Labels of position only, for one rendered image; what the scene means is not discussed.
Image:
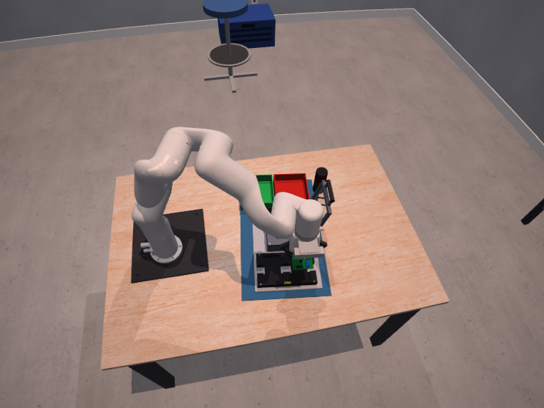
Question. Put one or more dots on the red bin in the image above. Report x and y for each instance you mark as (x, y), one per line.
(295, 184)

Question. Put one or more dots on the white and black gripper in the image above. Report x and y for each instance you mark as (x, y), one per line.
(292, 243)

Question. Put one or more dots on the green circuit board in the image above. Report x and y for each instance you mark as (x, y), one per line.
(303, 263)

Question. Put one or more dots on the green bin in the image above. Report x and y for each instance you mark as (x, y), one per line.
(266, 186)

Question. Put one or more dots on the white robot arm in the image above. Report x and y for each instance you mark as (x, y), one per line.
(153, 181)

